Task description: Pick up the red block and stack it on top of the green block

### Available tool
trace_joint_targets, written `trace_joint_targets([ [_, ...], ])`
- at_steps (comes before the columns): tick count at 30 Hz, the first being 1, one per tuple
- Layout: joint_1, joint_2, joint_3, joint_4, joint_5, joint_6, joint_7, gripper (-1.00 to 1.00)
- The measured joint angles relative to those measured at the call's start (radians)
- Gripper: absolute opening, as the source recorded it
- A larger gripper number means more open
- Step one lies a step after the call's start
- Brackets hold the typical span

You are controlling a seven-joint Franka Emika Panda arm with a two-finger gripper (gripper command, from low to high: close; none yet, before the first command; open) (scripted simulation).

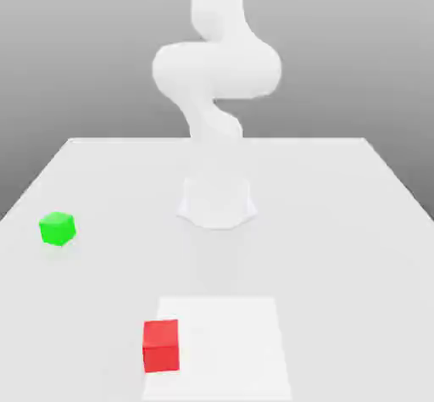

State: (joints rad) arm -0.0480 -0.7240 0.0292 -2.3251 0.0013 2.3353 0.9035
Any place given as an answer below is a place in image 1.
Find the small red cube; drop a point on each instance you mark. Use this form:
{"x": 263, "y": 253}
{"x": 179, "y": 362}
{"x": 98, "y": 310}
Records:
{"x": 160, "y": 346}

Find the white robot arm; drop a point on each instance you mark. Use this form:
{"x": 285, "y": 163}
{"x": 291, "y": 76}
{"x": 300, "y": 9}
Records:
{"x": 217, "y": 69}

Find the small green cube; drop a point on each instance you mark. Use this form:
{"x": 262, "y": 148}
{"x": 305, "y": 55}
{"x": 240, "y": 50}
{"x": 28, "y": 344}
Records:
{"x": 57, "y": 228}

